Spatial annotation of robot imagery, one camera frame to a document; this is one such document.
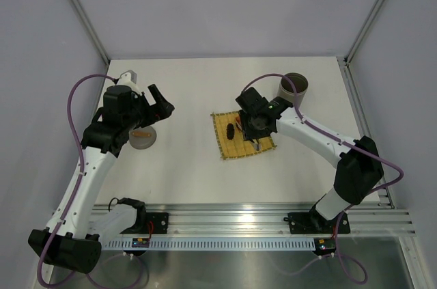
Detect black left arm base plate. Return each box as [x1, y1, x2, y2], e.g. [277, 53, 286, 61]
[121, 212, 169, 235]

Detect stainless steel tongs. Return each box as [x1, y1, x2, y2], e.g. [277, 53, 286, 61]
[251, 139, 262, 152]

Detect left small circuit board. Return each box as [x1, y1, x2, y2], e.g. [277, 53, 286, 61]
[132, 238, 150, 249]

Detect right small circuit board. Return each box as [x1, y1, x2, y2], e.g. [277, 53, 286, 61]
[315, 238, 335, 250]

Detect left aluminium frame post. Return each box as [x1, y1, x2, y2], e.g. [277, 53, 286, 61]
[68, 0, 111, 68]

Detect aluminium front rail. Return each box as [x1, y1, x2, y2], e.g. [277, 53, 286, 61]
[46, 202, 416, 238]

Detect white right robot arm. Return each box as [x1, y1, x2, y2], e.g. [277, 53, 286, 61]
[236, 87, 384, 234]

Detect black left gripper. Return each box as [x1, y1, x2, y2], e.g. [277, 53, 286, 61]
[123, 85, 173, 130]

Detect aluminium frame post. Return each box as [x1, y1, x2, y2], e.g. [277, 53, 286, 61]
[343, 0, 386, 66]
[68, 0, 111, 68]

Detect bamboo woven tray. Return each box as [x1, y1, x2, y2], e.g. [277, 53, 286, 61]
[211, 111, 277, 160]

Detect black sea cucumber toy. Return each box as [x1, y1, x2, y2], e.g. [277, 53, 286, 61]
[226, 123, 235, 140]

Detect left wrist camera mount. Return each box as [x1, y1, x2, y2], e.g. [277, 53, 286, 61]
[115, 70, 141, 94]

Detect grey canister lid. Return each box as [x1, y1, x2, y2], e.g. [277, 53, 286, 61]
[129, 126, 157, 150]

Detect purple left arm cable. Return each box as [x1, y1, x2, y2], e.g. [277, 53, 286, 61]
[36, 73, 154, 288]

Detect small circuit board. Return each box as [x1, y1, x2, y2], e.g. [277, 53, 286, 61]
[315, 238, 335, 250]
[132, 238, 150, 249]

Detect orange fried fish toy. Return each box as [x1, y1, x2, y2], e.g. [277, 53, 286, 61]
[235, 116, 242, 132]

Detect grey metal lunch canister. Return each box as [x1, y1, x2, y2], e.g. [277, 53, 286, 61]
[277, 72, 309, 108]

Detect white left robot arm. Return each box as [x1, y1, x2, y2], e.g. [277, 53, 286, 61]
[28, 83, 174, 274]

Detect right aluminium frame post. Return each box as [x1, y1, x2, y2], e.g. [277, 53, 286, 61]
[343, 0, 386, 66]

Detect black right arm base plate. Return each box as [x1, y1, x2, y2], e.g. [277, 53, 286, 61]
[283, 212, 351, 234]

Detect white slotted cable duct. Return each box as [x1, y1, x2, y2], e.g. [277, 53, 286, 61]
[102, 237, 315, 251]

